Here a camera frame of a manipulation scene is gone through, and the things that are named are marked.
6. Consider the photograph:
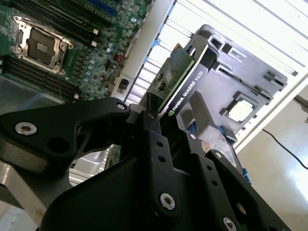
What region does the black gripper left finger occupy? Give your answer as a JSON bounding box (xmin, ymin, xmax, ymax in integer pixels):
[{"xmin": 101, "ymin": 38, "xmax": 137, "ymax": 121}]
[{"xmin": 0, "ymin": 92, "xmax": 178, "ymax": 218}]

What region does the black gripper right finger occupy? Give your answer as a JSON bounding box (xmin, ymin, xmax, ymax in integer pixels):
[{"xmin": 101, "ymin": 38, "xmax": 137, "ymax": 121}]
[{"xmin": 174, "ymin": 116, "xmax": 289, "ymax": 231}]

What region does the green and black graphics card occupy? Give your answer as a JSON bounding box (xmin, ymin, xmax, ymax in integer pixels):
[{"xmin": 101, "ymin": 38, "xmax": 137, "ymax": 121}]
[{"xmin": 157, "ymin": 35, "xmax": 220, "ymax": 119}]

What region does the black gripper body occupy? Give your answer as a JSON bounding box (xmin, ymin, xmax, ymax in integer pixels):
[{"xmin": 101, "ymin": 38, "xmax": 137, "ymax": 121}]
[{"xmin": 42, "ymin": 156, "xmax": 217, "ymax": 231}]

